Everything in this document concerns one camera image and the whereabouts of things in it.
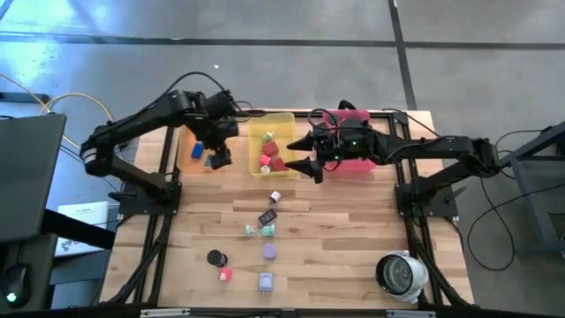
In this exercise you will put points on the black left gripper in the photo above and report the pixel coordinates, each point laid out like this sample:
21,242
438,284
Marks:
218,119

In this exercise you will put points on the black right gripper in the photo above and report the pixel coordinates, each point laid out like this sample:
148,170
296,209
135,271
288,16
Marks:
344,141

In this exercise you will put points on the large red USB charger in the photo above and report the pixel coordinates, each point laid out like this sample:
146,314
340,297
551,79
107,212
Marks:
279,165
270,149

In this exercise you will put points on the blue mini digital clock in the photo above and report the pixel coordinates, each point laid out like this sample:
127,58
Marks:
197,150

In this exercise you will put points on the small red cube charger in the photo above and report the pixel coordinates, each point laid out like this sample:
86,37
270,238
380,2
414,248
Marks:
265,159

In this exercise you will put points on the teal mini digital clock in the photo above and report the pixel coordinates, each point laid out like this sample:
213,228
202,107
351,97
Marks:
207,161

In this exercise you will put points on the green and white charger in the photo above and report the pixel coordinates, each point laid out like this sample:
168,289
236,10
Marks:
268,136

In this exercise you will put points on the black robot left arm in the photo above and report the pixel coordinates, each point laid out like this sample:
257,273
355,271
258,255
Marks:
145,118

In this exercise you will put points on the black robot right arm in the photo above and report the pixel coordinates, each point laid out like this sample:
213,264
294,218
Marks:
441,143

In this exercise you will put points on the yellow translucent plastic bin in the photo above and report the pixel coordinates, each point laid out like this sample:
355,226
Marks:
287,128

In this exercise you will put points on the pink translucent plastic bin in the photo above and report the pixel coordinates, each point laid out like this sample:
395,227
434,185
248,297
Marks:
353,166

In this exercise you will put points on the orange translucent plastic bin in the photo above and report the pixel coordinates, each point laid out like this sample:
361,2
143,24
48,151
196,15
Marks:
187,161

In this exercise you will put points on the small white charger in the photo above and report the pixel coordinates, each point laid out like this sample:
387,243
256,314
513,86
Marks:
275,197

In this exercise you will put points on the black mini digital clock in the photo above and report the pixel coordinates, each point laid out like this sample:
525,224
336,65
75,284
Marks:
267,217

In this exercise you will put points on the teal sand timer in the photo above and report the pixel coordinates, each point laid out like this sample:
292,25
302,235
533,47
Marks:
268,230

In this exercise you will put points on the purple sand timer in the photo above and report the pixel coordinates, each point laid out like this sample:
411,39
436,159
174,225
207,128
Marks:
269,251

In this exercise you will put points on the black sand timer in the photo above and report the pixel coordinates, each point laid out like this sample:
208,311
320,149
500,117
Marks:
215,257

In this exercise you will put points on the small pink charger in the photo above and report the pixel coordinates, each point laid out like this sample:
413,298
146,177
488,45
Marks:
225,274

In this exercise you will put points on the white booklet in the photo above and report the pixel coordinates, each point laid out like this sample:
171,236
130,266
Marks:
84,216

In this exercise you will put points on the black side desk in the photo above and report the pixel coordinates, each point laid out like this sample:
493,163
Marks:
79,229

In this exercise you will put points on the black floor bar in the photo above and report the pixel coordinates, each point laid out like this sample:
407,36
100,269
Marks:
26,97

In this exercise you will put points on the black side monitor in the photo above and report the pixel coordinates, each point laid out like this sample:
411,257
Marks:
31,176

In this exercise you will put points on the dark metal stand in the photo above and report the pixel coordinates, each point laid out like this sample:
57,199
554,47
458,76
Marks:
529,207

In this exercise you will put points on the black computer mouse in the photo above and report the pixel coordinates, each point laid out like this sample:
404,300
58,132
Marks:
15,285

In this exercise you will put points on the lavender wall charger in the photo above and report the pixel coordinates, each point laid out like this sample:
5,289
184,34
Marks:
266,281

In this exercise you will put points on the black aluminium table frame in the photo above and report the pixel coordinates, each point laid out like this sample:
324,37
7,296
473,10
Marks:
443,208

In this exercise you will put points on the silver frame bracket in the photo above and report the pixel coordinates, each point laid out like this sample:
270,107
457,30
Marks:
410,314
165,312

